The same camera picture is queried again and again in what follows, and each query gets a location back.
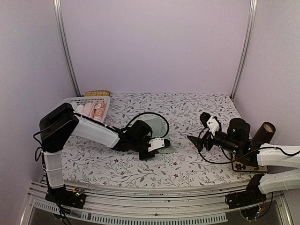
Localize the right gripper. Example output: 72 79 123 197
187 129 240 155

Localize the green towel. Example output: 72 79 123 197
145 117 174 154

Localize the orange patterned towel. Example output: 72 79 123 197
91 101 106 122

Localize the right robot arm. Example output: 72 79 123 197
187 112 300 204

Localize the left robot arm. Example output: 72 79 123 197
33 103 171 203

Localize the dark cylinder roll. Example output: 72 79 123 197
251 122 276 144

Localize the floral tablecloth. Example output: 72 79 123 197
48 92 253 188

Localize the floral ceramic tray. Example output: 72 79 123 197
232 162 269 173

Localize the pink rolled towel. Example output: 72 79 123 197
82 103 94 118

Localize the woven straw brush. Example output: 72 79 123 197
84 90 111 97

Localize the cream rolled towel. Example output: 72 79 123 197
75 104 84 114

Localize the white plastic basket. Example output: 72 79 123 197
61 96 111 123

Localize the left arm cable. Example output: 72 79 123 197
121 112 170 139

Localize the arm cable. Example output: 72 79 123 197
121 112 170 139
198 131 300 165

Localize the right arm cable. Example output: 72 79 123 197
198 131 300 165

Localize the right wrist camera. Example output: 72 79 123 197
227 118 250 147

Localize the metal front rail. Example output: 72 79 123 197
20 181 293 225

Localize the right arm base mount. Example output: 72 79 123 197
225 187 267 209

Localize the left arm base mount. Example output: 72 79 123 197
45 185 86 209

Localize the right metal frame post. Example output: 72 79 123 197
230 0 258 102

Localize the metal frame post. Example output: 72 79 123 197
230 0 258 102
53 0 81 97

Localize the left metal frame post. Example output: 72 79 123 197
53 0 81 97

